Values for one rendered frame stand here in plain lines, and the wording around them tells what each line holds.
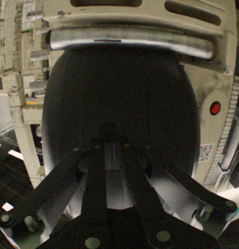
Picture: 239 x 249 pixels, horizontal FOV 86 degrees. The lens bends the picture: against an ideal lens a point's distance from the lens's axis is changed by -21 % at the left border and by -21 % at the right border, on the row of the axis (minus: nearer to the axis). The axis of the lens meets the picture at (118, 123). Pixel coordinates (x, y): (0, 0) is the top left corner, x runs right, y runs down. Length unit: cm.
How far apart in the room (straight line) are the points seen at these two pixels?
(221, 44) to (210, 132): 29
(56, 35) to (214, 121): 47
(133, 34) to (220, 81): 30
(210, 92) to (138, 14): 30
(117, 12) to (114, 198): 30
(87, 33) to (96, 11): 5
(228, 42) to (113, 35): 23
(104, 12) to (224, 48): 24
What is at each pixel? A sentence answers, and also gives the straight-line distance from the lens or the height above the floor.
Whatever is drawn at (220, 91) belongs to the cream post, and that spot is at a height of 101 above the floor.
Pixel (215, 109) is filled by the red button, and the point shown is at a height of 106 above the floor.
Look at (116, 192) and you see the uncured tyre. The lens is 26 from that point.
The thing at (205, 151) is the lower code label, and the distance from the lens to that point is 57.
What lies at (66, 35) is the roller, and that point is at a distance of 30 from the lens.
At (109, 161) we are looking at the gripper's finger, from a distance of 16.
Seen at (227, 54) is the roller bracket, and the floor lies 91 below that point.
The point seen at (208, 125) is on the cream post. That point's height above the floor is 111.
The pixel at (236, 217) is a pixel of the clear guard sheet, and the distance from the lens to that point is 81.
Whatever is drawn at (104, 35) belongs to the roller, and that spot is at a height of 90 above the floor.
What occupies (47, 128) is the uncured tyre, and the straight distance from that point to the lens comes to 27.
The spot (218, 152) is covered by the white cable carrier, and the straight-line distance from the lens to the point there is 63.
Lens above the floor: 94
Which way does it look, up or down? 24 degrees up
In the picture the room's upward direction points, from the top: 179 degrees counter-clockwise
